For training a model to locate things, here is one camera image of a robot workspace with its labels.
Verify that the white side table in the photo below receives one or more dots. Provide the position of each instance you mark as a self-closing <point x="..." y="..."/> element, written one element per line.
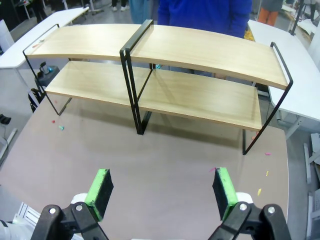
<point x="295" y="75"/>
<point x="25" y="47"/>

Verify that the teal paper scrap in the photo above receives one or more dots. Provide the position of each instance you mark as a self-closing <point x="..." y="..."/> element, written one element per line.
<point x="61" y="128"/>

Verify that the wooden shelf rack black frame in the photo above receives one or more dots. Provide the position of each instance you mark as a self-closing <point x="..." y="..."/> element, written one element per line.
<point x="82" y="42"/>
<point x="200" y="55"/>

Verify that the black metal stand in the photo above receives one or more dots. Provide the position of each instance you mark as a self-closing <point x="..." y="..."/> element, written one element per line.
<point x="296" y="17"/>

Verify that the person in blue shirt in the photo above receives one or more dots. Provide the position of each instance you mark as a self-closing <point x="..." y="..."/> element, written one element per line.
<point x="200" y="15"/>

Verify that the black background equipment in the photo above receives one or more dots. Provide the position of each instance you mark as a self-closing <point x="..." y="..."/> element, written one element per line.
<point x="43" y="78"/>

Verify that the white metal floor frame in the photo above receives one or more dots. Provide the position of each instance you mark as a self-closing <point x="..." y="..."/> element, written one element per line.
<point x="312" y="150"/>

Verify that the pink paper scrap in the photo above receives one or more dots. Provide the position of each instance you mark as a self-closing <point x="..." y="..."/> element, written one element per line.
<point x="268" y="153"/>
<point x="212" y="170"/>

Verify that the person in light blue coat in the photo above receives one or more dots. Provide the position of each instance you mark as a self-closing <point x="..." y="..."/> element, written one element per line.
<point x="140" y="10"/>

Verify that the person in dark trousers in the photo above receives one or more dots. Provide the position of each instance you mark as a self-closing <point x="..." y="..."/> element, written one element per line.
<point x="124" y="7"/>

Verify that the person in orange trousers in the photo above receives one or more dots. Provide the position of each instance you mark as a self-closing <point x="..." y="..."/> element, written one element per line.
<point x="267" y="15"/>

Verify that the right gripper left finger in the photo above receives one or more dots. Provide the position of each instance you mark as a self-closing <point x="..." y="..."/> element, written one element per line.
<point x="100" y="192"/>

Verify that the yellow cloth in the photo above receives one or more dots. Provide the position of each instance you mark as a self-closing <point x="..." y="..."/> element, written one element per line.
<point x="248" y="35"/>

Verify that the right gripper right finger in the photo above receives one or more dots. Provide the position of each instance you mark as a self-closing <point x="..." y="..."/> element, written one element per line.
<point x="225" y="192"/>

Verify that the aluminium frame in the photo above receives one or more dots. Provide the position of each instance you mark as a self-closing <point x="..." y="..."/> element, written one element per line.
<point x="26" y="212"/>

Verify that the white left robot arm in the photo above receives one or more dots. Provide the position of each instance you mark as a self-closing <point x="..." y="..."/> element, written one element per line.
<point x="7" y="230"/>

